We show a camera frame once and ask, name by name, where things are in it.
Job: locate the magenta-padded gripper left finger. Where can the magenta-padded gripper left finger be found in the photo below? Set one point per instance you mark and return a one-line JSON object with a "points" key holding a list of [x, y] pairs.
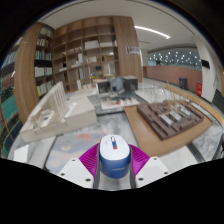
{"points": [[78, 171]]}

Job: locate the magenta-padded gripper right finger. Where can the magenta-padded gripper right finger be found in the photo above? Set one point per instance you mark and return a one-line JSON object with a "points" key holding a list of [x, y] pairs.
{"points": [[151, 170]]}

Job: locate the white and blue computer mouse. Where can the white and blue computer mouse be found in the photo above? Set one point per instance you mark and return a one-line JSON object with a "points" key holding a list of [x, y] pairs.
{"points": [[115, 156]]}

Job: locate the brown building model on board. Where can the brown building model on board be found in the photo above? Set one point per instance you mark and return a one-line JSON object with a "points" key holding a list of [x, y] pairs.
{"points": [[166, 120]]}

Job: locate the white slatted architectural model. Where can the white slatted architectural model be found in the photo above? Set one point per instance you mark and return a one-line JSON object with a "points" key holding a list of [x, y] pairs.
{"points": [[78, 115]]}

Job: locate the white paper sheet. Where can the white paper sheet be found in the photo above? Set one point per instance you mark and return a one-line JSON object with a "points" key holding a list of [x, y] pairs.
{"points": [[21, 154]]}

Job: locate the flat white site model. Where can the flat white site model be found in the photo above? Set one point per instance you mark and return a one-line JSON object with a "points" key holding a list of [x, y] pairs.
{"points": [[116, 104]]}

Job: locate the grey box building model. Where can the grey box building model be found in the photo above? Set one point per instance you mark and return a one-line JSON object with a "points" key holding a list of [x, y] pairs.
{"points": [[128, 83]]}

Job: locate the red floor sign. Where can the red floor sign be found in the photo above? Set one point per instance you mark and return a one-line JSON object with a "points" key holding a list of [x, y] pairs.
{"points": [[199, 89]]}

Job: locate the bookcase with coloured books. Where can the bookcase with coloured books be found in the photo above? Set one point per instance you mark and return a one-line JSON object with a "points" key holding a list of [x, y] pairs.
{"points": [[8, 93]]}

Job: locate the wooden shelf unit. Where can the wooden shelf unit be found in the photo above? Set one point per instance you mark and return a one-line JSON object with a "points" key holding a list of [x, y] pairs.
{"points": [[93, 40]]}

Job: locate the long ceiling light strip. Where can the long ceiling light strip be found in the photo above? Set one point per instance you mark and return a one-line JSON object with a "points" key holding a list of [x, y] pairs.
{"points": [[152, 31]]}

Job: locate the black wall monitor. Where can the black wall monitor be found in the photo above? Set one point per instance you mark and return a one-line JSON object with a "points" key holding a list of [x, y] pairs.
{"points": [[205, 63]]}

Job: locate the white wall poster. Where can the white wall poster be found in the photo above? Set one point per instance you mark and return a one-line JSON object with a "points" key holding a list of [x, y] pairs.
{"points": [[132, 50]]}

